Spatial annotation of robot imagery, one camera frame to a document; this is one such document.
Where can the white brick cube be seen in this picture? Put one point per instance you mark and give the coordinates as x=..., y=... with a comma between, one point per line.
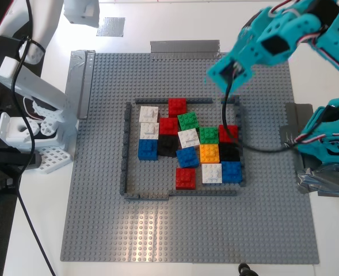
x=188, y=138
x=149, y=130
x=212, y=173
x=149, y=114

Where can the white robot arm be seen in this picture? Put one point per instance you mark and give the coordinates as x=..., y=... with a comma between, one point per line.
x=42, y=92

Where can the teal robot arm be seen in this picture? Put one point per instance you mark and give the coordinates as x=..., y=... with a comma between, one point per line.
x=334, y=46

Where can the red brick cube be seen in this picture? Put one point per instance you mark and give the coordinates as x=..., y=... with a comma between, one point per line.
x=168, y=126
x=185, y=178
x=234, y=130
x=177, y=107

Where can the green brick cube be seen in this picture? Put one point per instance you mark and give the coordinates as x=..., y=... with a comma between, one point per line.
x=209, y=135
x=188, y=120

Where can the black brick cube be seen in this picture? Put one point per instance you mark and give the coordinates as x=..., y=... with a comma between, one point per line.
x=167, y=145
x=229, y=153

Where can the yellow brick cube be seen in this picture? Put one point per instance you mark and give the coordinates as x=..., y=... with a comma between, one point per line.
x=209, y=153

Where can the blue brick cube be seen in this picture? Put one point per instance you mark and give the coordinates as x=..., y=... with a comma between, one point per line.
x=148, y=149
x=231, y=172
x=188, y=157

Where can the square grey tape patch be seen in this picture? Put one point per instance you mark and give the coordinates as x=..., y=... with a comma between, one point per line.
x=111, y=26

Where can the black table clamp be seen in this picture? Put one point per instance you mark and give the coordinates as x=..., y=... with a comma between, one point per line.
x=13, y=158

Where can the grey studded baseplate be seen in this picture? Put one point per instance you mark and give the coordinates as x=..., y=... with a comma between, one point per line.
x=186, y=230

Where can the black knob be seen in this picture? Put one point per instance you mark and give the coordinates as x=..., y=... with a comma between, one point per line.
x=245, y=270

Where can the teal camera mount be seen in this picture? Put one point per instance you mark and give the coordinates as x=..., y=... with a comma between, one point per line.
x=215, y=75

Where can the dark grey brick wall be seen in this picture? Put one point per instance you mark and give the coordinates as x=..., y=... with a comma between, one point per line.
x=125, y=161
x=234, y=100
x=243, y=175
x=146, y=197
x=203, y=193

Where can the grey duct tape strip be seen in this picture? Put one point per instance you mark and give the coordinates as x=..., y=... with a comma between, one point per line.
x=297, y=115
x=186, y=49
x=85, y=86

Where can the crumpled grey duct tape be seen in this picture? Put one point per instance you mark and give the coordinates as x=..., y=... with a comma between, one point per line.
x=316, y=184

